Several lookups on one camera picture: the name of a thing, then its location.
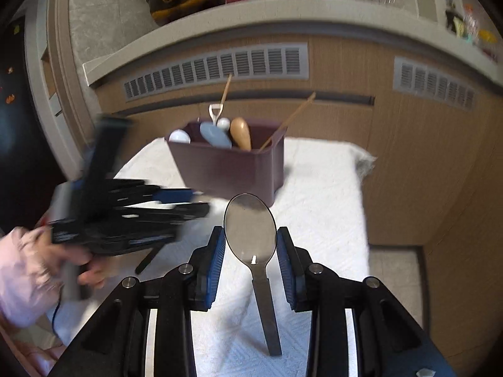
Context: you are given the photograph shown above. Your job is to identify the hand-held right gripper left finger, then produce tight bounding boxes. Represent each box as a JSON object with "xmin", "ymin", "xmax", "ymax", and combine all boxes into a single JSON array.
[{"xmin": 47, "ymin": 226, "xmax": 228, "ymax": 377}]

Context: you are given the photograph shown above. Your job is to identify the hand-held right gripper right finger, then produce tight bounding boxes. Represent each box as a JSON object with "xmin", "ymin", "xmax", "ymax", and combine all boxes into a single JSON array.
[{"xmin": 276, "ymin": 226, "xmax": 458, "ymax": 377}]

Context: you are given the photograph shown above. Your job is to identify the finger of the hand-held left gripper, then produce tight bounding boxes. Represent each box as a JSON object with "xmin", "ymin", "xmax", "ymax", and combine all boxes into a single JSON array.
[
  {"xmin": 105, "ymin": 180, "xmax": 203, "ymax": 207},
  {"xmin": 118, "ymin": 202, "xmax": 211, "ymax": 225}
]

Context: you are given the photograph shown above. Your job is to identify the large steel spoon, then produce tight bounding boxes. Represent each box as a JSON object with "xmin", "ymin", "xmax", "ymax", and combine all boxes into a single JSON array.
[{"xmin": 223, "ymin": 193, "xmax": 283, "ymax": 357}]

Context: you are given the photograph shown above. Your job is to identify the small black handled spoon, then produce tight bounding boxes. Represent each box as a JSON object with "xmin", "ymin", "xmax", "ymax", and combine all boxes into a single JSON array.
[{"xmin": 135, "ymin": 241, "xmax": 160, "ymax": 276}]

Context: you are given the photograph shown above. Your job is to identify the maroon utensil holder box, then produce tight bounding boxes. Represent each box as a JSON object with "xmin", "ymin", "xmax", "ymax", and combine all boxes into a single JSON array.
[{"xmin": 165, "ymin": 121, "xmax": 289, "ymax": 207}]

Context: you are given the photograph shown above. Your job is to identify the blue grey spoon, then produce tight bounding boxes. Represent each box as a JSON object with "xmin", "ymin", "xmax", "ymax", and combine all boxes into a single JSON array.
[{"xmin": 200, "ymin": 122, "xmax": 233, "ymax": 150}]

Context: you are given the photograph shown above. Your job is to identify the wooden spoon with dark handle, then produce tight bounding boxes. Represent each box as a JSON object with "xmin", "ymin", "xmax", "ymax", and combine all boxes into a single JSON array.
[{"xmin": 230, "ymin": 117, "xmax": 252, "ymax": 152}]

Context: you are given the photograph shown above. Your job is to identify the wooden chopstick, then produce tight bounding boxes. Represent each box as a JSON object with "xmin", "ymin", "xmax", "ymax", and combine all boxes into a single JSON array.
[
  {"xmin": 258, "ymin": 92, "xmax": 317, "ymax": 152},
  {"xmin": 219, "ymin": 74, "xmax": 233, "ymax": 121}
]

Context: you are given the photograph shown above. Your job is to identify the person's left hand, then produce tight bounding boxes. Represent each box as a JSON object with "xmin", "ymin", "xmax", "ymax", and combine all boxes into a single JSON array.
[{"xmin": 37, "ymin": 239, "xmax": 119, "ymax": 288}]

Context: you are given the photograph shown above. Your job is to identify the white textured towel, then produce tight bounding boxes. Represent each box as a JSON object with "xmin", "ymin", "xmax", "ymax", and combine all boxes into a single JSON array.
[{"xmin": 51, "ymin": 137, "xmax": 378, "ymax": 377}]

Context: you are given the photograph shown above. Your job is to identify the black panel with stickers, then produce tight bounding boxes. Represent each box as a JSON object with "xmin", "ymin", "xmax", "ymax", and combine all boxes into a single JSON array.
[{"xmin": 0, "ymin": 12, "xmax": 65, "ymax": 228}]

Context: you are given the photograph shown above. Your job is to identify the long grey vent grille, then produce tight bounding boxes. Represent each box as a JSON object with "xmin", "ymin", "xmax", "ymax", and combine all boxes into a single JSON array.
[{"xmin": 124, "ymin": 42, "xmax": 309, "ymax": 101}]

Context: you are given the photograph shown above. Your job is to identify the wooden cabinet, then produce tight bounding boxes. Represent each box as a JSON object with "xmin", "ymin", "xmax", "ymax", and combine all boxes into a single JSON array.
[{"xmin": 39, "ymin": 33, "xmax": 503, "ymax": 377}]

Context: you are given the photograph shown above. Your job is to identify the pale countertop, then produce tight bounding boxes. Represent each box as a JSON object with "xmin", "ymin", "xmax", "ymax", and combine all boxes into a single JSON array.
[{"xmin": 82, "ymin": 0, "xmax": 503, "ymax": 97}]

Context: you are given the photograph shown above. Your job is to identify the short grey vent grille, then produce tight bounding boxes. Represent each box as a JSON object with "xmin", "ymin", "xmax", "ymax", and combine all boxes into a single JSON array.
[{"xmin": 393, "ymin": 57, "xmax": 478, "ymax": 112}]

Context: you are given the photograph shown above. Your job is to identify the dark jar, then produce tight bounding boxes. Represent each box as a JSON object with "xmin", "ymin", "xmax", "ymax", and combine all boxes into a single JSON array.
[{"xmin": 446, "ymin": 6, "xmax": 464, "ymax": 39}]

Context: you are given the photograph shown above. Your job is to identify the yellow lid jar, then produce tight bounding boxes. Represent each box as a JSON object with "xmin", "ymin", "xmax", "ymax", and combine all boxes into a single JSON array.
[{"xmin": 477, "ymin": 29, "xmax": 499, "ymax": 57}]

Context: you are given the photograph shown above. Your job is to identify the clear bottle with orange cap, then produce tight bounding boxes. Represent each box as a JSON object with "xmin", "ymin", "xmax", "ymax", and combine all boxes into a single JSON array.
[{"xmin": 463, "ymin": 5, "xmax": 479, "ymax": 45}]

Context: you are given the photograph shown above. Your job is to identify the blue cable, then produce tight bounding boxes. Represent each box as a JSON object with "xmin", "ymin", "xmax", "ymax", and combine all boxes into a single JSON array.
[{"xmin": 49, "ymin": 287, "xmax": 66, "ymax": 340}]

